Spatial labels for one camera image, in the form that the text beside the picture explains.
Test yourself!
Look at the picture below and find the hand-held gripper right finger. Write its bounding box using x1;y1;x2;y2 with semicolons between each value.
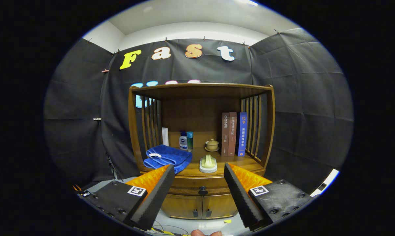
224;163;313;230

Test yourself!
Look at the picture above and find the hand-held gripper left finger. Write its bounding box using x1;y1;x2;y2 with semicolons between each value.
83;164;175;231

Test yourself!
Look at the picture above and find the green-handled white scrub brush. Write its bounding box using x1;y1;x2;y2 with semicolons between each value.
199;154;218;173

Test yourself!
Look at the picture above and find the wooden cabinet door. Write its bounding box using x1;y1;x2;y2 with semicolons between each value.
202;194;239;219
161;193;203;219

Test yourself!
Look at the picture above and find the wooden countertop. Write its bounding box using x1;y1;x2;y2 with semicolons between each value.
140;151;266;179

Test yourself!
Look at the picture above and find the wooden cabinet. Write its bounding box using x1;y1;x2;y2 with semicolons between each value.
128;83;276;220

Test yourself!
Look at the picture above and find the blue folded towel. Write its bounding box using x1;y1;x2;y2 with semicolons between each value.
143;145;193;174

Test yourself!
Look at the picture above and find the beige lidded teacup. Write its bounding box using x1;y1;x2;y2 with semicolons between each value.
205;139;220;152

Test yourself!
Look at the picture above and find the blue book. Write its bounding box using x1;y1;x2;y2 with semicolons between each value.
235;112;248;157

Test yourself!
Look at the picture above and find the reddish brown book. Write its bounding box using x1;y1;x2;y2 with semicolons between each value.
228;112;237;157

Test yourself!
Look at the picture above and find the dark brown book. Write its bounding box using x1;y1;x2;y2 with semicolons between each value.
221;112;230;157

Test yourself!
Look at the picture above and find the black power strip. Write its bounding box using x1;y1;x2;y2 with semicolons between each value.
73;185;91;197

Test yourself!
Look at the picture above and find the black floor cable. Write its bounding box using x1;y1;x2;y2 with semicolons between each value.
151;223;188;236

